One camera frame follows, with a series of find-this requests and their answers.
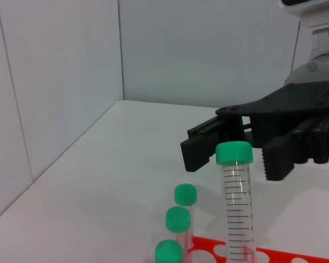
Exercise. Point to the clear test tube green cap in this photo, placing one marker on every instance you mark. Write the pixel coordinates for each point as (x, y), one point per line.
(178, 219)
(185, 194)
(237, 205)
(168, 250)

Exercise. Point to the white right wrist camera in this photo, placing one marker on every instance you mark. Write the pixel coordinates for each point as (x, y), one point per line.
(312, 13)

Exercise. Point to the orange test tube rack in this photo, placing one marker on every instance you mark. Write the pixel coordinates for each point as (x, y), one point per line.
(279, 254)

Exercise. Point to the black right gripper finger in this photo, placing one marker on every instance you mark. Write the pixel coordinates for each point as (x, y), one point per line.
(198, 153)

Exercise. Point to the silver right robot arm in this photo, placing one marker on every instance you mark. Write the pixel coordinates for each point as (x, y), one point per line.
(318, 68)

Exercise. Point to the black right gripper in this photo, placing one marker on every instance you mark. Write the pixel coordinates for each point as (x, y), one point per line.
(290, 107)

